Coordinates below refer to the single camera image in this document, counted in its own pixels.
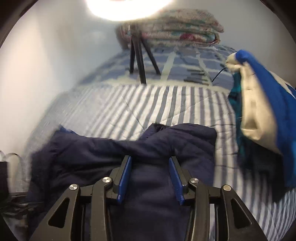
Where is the navy quilted down jacket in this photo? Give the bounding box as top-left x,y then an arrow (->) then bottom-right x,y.
27,123 -> 217,240

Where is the striped blue white quilt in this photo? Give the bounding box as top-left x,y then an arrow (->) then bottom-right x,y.
24,84 -> 295,240

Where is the blue garment on pile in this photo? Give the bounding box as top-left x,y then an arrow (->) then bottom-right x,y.
226,50 -> 295,187

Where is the blue checkered bed sheet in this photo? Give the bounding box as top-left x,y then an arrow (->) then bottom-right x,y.
81,45 -> 236,89

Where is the black tripod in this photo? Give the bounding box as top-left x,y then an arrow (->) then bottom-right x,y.
129,32 -> 161,85

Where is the folded floral quilt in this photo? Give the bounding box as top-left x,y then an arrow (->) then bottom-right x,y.
116,9 -> 224,49

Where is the black power cable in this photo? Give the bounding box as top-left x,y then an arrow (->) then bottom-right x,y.
211,67 -> 228,84

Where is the ring light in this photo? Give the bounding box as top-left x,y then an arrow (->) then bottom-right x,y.
85,0 -> 173,22

